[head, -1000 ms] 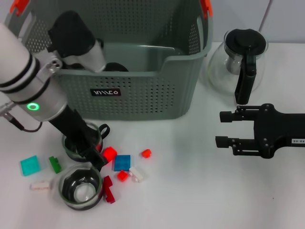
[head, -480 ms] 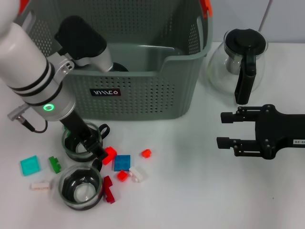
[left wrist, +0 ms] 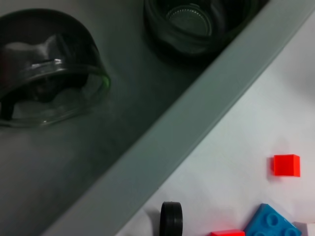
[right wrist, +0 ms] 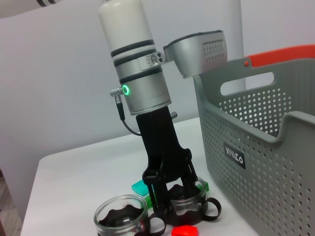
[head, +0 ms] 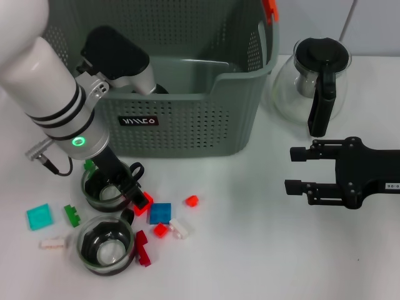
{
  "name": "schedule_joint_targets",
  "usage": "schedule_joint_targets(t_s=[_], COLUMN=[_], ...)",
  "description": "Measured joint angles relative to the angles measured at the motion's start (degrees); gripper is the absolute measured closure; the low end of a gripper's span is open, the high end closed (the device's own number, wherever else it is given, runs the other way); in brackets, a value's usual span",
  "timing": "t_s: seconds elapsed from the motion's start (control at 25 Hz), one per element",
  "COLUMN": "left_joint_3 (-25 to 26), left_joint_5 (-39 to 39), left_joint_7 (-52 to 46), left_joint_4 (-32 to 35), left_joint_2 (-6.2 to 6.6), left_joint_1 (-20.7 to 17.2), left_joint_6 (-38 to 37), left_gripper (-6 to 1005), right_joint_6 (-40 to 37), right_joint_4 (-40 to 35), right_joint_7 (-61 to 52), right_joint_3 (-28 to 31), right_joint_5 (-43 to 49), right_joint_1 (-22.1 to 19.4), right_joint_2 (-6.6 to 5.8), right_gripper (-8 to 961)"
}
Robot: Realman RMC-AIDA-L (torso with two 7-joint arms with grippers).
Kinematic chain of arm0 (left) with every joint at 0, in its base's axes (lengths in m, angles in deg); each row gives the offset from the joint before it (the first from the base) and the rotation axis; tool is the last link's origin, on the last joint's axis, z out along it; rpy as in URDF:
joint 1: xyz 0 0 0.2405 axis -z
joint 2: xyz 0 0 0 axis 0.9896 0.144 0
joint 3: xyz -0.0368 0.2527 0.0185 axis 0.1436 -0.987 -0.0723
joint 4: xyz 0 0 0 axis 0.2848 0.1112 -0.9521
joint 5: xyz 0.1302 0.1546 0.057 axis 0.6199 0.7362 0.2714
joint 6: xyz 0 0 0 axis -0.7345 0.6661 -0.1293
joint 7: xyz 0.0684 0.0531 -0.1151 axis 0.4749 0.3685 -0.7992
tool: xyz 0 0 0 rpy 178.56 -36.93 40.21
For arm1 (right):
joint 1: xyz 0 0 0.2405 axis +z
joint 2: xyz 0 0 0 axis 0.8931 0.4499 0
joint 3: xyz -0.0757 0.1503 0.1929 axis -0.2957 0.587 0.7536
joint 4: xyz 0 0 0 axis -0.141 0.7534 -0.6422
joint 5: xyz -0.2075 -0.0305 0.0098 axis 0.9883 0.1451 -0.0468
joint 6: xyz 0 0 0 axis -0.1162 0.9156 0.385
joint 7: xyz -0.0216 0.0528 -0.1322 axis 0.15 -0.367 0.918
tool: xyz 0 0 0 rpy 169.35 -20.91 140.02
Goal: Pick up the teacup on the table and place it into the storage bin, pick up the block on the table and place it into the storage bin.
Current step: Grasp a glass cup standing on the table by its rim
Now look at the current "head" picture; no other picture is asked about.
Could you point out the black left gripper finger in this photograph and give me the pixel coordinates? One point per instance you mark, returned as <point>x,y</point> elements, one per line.
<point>137,197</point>
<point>115,187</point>

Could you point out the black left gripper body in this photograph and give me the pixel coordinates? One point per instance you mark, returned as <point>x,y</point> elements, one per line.
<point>109,165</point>

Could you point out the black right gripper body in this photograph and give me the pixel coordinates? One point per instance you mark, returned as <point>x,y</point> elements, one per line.
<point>353,172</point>

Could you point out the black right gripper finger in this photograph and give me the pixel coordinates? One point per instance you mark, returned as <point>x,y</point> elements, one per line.
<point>300,154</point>
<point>293,187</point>

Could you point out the glass teacup with black base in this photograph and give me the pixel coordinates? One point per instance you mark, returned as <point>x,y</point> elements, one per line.
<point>106,250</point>
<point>162,90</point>
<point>97,200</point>

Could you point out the white and silver left arm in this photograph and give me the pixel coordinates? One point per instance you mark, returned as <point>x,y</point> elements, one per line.
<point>47,78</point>

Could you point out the grey-green perforated storage bin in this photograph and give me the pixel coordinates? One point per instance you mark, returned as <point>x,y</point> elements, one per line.
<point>187,125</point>

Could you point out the large red sloped brick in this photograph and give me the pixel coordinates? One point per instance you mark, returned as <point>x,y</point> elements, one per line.
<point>149,200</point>

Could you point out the small green toy brick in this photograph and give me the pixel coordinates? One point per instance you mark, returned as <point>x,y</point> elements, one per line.
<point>89,164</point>

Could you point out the blue square toy brick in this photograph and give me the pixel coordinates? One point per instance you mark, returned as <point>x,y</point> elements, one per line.
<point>161,214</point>

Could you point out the small red toy brick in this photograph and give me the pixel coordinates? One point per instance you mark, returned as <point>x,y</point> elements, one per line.
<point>192,201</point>
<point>160,230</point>

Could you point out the green notched toy brick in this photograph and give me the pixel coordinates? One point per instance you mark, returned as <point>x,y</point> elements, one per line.
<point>72,215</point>

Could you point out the white toy brick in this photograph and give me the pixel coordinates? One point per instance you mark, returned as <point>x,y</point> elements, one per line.
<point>178,228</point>

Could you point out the dark red toy brick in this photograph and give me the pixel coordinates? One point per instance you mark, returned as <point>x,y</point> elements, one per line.
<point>143,250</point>

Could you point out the teal square toy brick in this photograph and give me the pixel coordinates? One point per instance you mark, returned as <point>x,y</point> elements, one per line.
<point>39,217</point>

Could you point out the pale pink toy brick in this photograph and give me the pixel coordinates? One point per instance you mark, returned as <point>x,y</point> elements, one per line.
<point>53,244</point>

